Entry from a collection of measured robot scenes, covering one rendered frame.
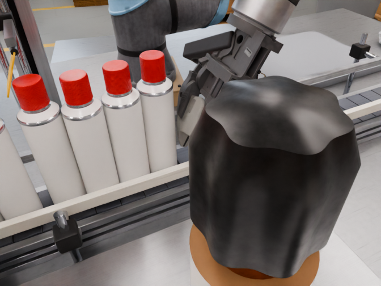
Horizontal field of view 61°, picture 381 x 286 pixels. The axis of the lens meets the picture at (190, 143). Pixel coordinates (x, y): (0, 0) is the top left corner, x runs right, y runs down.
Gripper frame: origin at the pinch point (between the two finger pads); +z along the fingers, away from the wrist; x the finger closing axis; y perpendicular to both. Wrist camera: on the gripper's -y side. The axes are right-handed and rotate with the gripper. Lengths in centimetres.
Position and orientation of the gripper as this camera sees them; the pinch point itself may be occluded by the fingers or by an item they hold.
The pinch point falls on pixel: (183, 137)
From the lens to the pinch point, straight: 53.0
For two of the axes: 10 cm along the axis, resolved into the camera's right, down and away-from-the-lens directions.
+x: 7.9, 1.5, 5.9
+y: 4.2, 5.7, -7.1
